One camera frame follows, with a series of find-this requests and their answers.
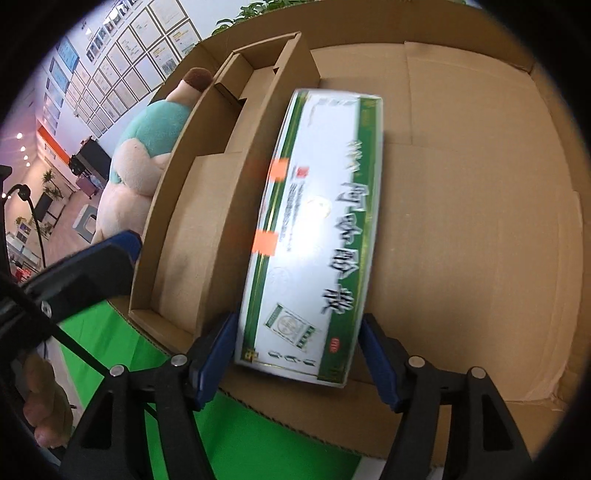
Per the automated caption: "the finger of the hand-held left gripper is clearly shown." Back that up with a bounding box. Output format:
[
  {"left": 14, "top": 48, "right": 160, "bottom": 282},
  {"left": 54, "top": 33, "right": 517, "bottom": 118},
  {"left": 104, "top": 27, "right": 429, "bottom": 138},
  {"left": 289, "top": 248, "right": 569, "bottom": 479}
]
[{"left": 18, "top": 231, "right": 143, "bottom": 326}]

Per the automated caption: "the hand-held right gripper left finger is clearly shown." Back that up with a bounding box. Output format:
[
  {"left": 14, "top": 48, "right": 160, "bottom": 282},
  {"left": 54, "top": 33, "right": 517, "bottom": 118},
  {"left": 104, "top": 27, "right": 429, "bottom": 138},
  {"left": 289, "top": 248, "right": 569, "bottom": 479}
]
[{"left": 60, "top": 313, "right": 238, "bottom": 480}]

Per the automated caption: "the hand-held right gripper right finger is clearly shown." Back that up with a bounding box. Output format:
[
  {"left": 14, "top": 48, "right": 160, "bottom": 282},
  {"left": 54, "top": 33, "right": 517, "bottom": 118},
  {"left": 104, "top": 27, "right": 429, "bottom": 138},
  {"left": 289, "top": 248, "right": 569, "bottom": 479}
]
[{"left": 360, "top": 313, "right": 529, "bottom": 480}]

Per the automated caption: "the long narrow cardboard box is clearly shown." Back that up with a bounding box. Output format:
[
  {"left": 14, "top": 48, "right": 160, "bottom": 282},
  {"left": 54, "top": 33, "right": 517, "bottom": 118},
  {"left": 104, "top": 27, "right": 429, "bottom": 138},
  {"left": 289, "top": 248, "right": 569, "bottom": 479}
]
[{"left": 127, "top": 31, "right": 322, "bottom": 354}]

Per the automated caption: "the pink and teal plush toy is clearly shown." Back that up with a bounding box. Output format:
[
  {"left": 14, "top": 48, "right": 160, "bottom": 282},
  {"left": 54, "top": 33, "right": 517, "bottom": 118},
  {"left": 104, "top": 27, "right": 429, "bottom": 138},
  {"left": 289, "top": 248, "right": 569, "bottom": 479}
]
[{"left": 90, "top": 68, "right": 214, "bottom": 245}]

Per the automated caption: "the large shallow cardboard box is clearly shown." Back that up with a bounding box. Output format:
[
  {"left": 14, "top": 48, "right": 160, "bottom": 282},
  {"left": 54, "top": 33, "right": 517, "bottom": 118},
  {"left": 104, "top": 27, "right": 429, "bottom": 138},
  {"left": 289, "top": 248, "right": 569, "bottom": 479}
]
[{"left": 107, "top": 28, "right": 587, "bottom": 480}]

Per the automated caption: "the white and green box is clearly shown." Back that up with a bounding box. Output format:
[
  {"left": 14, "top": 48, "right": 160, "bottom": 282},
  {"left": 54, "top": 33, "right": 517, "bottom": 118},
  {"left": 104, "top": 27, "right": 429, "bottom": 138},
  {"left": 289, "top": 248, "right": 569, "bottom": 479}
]
[{"left": 234, "top": 89, "right": 384, "bottom": 387}]

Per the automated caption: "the person's left hand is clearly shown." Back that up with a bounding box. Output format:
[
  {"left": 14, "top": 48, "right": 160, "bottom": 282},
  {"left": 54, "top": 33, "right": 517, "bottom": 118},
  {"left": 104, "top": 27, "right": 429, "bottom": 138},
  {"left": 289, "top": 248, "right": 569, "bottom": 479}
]
[{"left": 23, "top": 353, "right": 75, "bottom": 448}]

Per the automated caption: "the black cabinet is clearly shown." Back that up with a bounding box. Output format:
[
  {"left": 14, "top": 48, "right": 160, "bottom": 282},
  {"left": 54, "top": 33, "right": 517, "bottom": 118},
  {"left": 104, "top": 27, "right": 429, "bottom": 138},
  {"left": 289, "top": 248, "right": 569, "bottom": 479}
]
[{"left": 69, "top": 137, "right": 112, "bottom": 182}]

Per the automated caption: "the black tripod stand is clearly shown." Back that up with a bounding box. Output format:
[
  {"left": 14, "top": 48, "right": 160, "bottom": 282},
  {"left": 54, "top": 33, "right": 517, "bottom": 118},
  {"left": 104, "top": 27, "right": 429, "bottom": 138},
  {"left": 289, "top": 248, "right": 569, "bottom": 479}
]
[{"left": 0, "top": 166, "right": 47, "bottom": 273}]

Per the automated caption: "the green tablecloth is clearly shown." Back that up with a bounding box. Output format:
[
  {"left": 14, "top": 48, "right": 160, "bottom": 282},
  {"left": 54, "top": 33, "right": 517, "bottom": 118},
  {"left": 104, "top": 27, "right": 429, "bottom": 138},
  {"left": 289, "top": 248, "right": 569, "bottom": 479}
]
[{"left": 44, "top": 300, "right": 384, "bottom": 480}]

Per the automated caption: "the large leafy potted plant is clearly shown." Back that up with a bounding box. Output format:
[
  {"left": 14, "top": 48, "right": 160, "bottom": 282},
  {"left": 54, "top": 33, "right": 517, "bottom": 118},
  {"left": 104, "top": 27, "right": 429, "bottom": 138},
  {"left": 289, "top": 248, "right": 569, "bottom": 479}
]
[{"left": 212, "top": 0, "right": 296, "bottom": 38}]

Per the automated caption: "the thin black cable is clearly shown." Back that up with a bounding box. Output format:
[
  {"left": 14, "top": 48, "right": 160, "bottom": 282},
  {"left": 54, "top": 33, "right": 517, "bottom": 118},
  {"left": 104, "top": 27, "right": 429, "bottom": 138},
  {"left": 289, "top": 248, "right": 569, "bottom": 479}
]
[{"left": 55, "top": 325, "right": 160, "bottom": 418}]

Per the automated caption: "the wall of framed certificates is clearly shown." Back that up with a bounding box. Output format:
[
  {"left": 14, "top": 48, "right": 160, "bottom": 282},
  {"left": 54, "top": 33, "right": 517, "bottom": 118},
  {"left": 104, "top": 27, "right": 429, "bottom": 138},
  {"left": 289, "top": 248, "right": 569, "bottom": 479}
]
[{"left": 44, "top": 0, "right": 201, "bottom": 139}]

